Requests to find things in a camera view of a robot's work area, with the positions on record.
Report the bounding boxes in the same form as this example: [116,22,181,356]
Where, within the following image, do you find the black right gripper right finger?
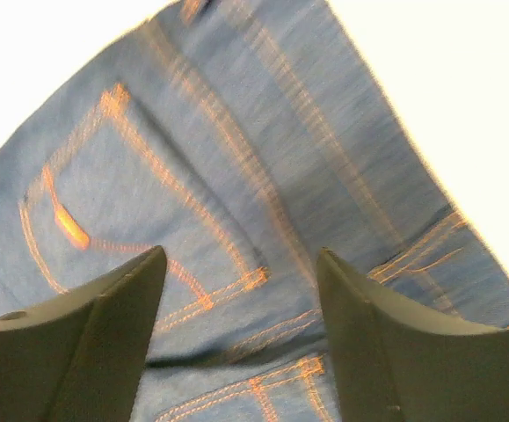
[316,249,509,421]

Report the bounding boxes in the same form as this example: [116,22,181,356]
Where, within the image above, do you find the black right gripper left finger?
[0,246,167,421]

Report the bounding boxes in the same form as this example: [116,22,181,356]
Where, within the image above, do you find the dark blue denim trousers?
[0,1,509,421]

